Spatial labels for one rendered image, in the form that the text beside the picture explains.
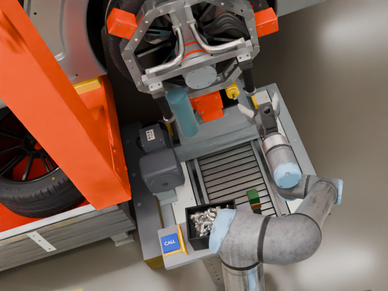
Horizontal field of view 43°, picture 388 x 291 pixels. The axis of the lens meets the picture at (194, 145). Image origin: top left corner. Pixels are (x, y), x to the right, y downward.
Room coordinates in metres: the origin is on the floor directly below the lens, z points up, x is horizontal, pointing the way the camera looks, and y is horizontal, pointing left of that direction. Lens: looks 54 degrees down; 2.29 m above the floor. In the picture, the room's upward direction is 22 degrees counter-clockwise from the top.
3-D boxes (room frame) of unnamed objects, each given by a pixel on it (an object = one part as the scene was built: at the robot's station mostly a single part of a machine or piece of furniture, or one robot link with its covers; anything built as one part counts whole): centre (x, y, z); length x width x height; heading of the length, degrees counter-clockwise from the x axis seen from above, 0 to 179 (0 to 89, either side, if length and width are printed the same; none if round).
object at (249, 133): (1.66, -0.15, 0.13); 0.50 x 0.36 x 0.10; 85
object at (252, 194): (0.87, -0.13, 0.64); 0.04 x 0.04 x 0.04; 85
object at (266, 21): (1.47, -0.45, 0.85); 0.09 x 0.08 x 0.07; 85
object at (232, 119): (1.66, -0.15, 0.32); 0.40 x 0.30 x 0.28; 85
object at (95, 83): (1.72, 0.36, 0.71); 0.14 x 0.14 x 0.05; 85
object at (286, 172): (0.84, -0.26, 0.80); 0.12 x 0.09 x 0.10; 175
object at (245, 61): (1.27, -0.29, 0.93); 0.09 x 0.05 x 0.05; 175
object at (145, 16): (1.49, -0.14, 0.85); 0.54 x 0.07 x 0.54; 85
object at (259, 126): (1.01, -0.27, 0.80); 0.12 x 0.08 x 0.09; 175
